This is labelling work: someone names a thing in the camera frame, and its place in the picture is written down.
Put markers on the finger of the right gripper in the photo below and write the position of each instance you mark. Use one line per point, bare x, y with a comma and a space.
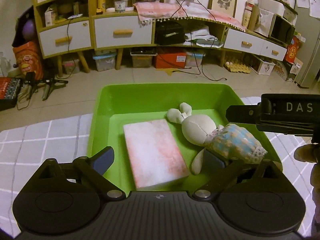
244, 114

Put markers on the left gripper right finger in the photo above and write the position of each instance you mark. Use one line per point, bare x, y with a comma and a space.
222, 179

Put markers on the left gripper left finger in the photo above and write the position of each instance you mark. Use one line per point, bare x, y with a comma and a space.
91, 171

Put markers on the rabbit doll checkered dress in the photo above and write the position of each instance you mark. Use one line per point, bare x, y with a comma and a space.
230, 141

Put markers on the egg tray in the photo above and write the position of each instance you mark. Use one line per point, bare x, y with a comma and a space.
237, 67

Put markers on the green plastic bin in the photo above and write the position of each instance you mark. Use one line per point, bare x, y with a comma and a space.
118, 105

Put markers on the grey checkered table cloth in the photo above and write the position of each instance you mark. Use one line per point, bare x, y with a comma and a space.
261, 204

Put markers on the black microwave oven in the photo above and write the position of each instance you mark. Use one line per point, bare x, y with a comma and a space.
281, 30

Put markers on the red storage box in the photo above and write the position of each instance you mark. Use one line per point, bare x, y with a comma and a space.
170, 59

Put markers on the black tripod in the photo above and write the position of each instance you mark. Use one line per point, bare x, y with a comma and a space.
49, 85

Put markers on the clear plastic storage box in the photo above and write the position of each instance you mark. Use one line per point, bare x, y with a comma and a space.
105, 62

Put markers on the black box on shelf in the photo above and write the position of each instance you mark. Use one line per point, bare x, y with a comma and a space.
168, 33

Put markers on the red black carton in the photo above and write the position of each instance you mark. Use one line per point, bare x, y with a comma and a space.
10, 89

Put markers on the grey refrigerator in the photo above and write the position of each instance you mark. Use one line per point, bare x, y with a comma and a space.
308, 52

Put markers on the orange snack bag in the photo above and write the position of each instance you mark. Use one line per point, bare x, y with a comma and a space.
29, 59

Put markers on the pink checkered cloth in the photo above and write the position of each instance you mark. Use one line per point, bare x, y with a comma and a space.
157, 11

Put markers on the purple ball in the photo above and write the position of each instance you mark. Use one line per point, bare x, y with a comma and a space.
29, 30

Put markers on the wooden cabinet white drawers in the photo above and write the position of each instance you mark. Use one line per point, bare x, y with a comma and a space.
146, 25

